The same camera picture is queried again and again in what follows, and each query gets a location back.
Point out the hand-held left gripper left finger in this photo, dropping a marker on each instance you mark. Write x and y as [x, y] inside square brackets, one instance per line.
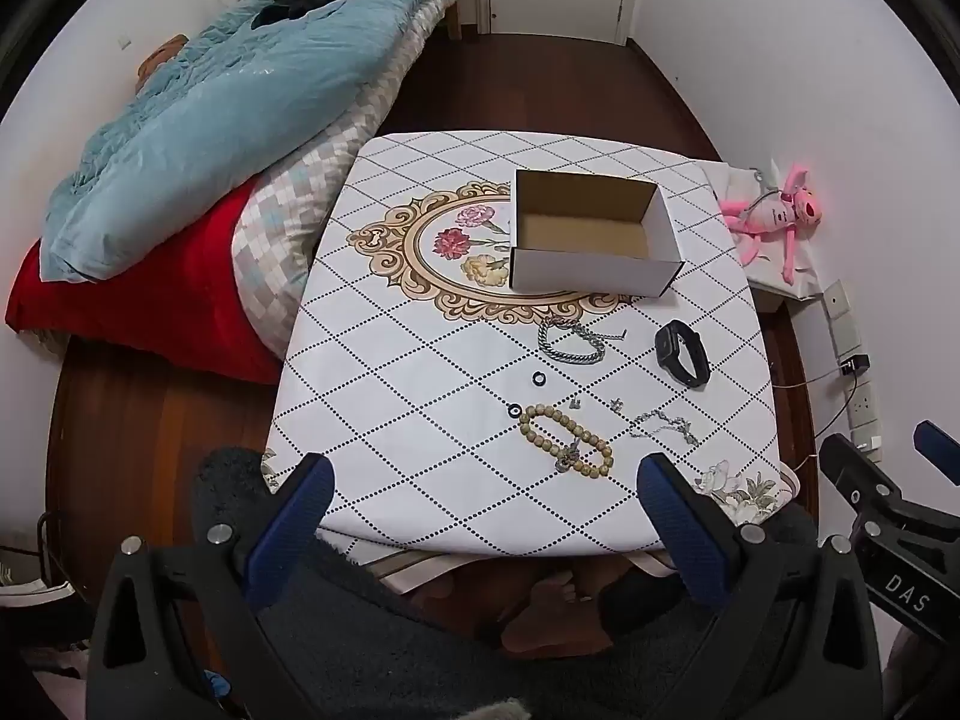
[292, 525]

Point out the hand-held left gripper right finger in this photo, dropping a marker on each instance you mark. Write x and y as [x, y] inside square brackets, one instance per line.
[682, 532]

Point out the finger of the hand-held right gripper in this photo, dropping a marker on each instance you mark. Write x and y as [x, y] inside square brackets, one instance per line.
[939, 450]
[851, 476]

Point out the small silver pendant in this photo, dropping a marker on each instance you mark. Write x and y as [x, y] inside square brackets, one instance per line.
[567, 457]

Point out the black smartwatch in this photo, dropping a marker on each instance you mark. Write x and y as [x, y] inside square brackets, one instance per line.
[675, 345]

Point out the cardboard box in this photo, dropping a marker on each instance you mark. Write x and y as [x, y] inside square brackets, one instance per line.
[585, 274]

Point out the black charger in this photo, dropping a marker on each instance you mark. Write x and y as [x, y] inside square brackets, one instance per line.
[855, 365]

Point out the dark fuzzy trousers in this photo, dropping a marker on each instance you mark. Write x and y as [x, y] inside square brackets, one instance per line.
[375, 652]

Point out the person's bare foot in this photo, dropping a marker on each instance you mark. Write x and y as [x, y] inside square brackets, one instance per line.
[551, 611]

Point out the white diamond-pattern tablecloth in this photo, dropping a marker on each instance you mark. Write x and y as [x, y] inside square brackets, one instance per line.
[420, 360]

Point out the red blanket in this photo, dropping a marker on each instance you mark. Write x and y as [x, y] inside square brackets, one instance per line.
[150, 300]

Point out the pink plush toy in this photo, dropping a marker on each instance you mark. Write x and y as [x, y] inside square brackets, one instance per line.
[780, 214]

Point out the checked quilt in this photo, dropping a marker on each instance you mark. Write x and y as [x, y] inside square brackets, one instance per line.
[285, 225]

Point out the white bag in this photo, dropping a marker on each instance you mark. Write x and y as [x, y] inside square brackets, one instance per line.
[739, 180]

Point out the light blue duvet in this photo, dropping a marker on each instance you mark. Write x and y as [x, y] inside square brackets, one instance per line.
[225, 112]

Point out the brown plush toy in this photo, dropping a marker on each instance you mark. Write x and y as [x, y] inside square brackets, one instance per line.
[161, 56]

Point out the wooden bed frame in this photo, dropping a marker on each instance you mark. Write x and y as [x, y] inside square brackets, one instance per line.
[454, 19]

